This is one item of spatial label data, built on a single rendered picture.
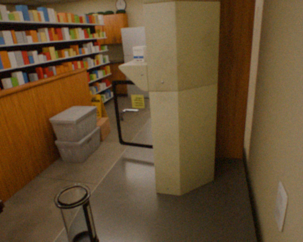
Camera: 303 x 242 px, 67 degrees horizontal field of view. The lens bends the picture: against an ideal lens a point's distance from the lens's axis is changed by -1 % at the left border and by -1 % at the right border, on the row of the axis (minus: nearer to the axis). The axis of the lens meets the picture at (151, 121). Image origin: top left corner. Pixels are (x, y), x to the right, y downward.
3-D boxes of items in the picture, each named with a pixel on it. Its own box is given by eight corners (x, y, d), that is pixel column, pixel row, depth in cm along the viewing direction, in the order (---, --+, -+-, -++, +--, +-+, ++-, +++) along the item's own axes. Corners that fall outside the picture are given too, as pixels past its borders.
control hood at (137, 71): (166, 76, 116) (165, 55, 112) (148, 92, 87) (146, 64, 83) (144, 76, 119) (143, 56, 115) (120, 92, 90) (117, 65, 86)
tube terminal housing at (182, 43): (214, 161, 126) (219, 5, 98) (212, 199, 97) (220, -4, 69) (169, 157, 133) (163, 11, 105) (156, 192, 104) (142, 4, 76)
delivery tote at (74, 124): (101, 126, 355) (97, 106, 343) (80, 143, 301) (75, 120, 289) (77, 125, 366) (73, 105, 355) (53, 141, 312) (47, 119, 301)
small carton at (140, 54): (150, 60, 97) (149, 45, 95) (144, 62, 93) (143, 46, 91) (140, 60, 99) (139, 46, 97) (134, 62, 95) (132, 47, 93)
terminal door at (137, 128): (166, 150, 130) (162, 80, 116) (119, 144, 142) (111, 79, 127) (166, 149, 131) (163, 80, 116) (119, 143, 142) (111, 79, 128)
